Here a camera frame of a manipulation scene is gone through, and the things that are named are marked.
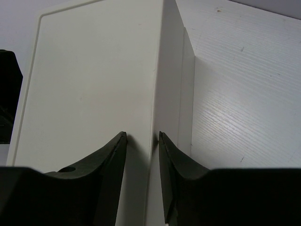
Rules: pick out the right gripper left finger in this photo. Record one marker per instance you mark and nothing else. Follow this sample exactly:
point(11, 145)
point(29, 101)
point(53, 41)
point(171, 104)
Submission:
point(88, 191)

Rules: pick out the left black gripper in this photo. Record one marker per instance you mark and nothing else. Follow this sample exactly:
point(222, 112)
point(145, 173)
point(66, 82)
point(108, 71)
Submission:
point(10, 86)

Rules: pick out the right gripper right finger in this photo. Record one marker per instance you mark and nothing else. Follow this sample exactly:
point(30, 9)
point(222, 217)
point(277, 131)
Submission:
point(179, 176)

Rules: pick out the white drawer cabinet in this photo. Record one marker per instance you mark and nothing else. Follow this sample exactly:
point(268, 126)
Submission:
point(98, 68)

